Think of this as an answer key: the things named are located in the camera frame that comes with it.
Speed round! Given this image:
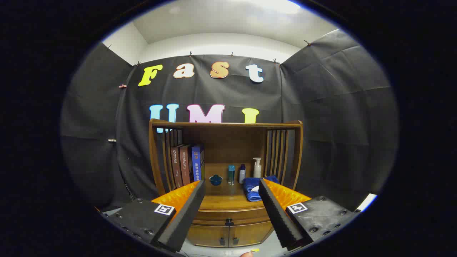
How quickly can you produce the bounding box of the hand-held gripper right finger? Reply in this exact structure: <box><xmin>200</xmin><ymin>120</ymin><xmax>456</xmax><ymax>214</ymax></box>
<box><xmin>258</xmin><ymin>178</ymin><xmax>359</xmax><ymax>251</ymax></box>

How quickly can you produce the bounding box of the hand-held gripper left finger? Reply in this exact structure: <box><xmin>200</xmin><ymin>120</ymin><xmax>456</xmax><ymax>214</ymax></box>
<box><xmin>102</xmin><ymin>180</ymin><xmax>206</xmax><ymax>253</ymax></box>

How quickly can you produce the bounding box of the wooden drawer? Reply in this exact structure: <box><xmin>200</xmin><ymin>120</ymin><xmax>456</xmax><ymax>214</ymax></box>
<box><xmin>192</xmin><ymin>208</ymin><xmax>271</xmax><ymax>227</ymax></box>

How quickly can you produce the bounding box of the wooden cabinet door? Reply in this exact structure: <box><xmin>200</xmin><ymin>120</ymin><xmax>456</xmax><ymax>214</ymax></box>
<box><xmin>187</xmin><ymin>224</ymin><xmax>230</xmax><ymax>248</ymax></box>
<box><xmin>228</xmin><ymin>221</ymin><xmax>275</xmax><ymax>247</ymax></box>

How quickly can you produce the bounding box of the wooden countertop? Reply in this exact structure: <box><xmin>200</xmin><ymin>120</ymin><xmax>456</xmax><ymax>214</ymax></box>
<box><xmin>198</xmin><ymin>163</ymin><xmax>272</xmax><ymax>211</ymax></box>

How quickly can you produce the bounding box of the wooden cabinet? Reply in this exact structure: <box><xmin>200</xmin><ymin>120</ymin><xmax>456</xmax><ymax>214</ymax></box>
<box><xmin>149</xmin><ymin>119</ymin><xmax>303</xmax><ymax>248</ymax></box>

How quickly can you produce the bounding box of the folded blue towel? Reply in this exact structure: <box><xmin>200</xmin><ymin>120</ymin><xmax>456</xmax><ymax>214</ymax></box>
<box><xmin>243</xmin><ymin>175</ymin><xmax>280</xmax><ymax>202</ymax></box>

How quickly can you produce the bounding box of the dark brown book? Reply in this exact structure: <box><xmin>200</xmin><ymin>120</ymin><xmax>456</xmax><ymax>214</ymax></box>
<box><xmin>171</xmin><ymin>145</ymin><xmax>184</xmax><ymax>189</ymax></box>

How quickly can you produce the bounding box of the reddish brown book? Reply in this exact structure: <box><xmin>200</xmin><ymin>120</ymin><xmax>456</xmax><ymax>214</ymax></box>
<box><xmin>180</xmin><ymin>144</ymin><xmax>195</xmax><ymax>186</ymax></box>

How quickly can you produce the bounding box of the blue book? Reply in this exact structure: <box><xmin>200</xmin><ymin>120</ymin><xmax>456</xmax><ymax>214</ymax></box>
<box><xmin>191</xmin><ymin>145</ymin><xmax>206</xmax><ymax>182</ymax></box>

